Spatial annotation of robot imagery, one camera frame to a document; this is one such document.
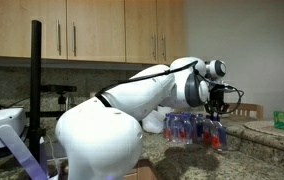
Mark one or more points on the white plastic bag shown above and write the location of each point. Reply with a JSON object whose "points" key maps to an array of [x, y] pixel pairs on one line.
{"points": [[153, 123]]}

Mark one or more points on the black stereo camera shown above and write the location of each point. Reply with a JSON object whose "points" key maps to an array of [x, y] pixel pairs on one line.
{"points": [[58, 88]]}

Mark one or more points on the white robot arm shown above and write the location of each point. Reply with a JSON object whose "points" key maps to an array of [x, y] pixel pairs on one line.
{"points": [[102, 136]]}

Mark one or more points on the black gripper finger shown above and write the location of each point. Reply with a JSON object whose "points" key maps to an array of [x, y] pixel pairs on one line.
{"points": [[224, 109], [208, 109]]}

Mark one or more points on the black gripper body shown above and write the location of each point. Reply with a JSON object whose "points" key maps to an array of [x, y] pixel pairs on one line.
{"points": [[216, 97]]}

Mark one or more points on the wooden wall cabinets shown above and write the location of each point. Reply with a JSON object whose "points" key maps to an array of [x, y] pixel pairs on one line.
{"points": [[127, 31]]}

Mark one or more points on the wooden chair left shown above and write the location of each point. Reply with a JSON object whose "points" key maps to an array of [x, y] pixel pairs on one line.
{"points": [[247, 110]]}

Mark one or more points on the woven round placemat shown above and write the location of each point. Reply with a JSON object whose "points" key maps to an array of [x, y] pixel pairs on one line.
{"points": [[266, 127]]}

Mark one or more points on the Fiji water bottle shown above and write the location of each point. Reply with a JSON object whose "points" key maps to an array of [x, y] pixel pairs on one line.
{"points": [[207, 126], [218, 135]]}

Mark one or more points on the shrink-wrapped Fiji bottle pack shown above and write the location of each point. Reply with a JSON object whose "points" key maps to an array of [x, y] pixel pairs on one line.
{"points": [[186, 128]]}

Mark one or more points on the black camera stand pole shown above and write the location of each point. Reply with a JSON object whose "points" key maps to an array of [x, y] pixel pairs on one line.
{"points": [[35, 131]]}

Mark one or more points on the white VR headset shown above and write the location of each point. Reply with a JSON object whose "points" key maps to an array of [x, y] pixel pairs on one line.
{"points": [[13, 129]]}

